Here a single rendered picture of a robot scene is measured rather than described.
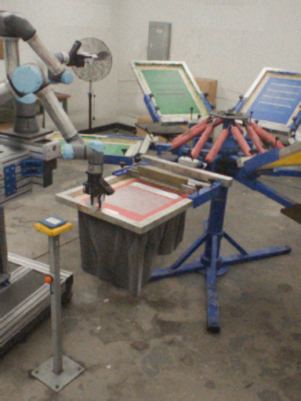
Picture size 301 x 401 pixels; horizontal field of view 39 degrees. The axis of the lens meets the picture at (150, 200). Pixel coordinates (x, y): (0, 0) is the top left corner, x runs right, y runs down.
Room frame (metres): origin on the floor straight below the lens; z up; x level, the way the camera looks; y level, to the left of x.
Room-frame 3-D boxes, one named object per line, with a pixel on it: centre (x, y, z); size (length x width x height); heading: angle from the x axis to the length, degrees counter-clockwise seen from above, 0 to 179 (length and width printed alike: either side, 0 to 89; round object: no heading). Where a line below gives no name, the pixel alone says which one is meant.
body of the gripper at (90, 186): (1.98, 0.29, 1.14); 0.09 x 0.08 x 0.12; 56
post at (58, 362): (1.87, 0.47, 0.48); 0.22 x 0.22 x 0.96; 56
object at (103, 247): (2.03, 0.22, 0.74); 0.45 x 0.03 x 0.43; 56
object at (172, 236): (2.11, -0.09, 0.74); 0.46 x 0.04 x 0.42; 146
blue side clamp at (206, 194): (2.31, -0.31, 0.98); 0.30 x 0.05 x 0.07; 146
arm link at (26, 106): (2.48, 0.77, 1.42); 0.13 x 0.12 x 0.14; 43
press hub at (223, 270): (3.14, -0.54, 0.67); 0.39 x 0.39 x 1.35
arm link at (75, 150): (1.98, 0.38, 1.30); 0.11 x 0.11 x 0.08; 8
